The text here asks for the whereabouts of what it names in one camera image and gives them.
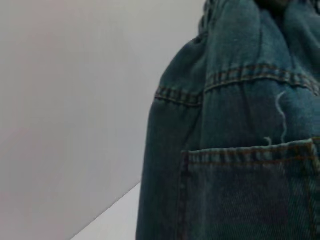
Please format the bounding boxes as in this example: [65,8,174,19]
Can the blue denim shorts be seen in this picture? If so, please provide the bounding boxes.
[135,0,320,240]

